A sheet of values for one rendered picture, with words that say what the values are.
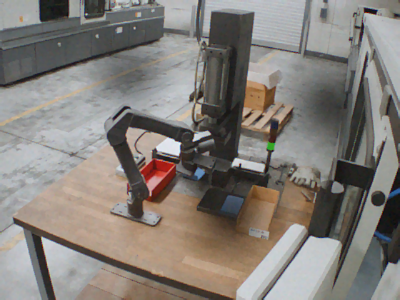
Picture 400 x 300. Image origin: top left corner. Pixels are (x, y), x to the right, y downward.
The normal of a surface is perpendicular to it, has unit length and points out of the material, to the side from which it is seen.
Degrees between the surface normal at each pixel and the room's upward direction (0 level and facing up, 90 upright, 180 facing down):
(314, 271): 7
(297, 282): 7
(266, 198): 90
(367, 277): 0
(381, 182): 90
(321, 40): 90
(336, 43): 90
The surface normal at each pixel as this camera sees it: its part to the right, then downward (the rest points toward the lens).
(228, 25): -0.34, 0.40
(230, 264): 0.07, -0.89
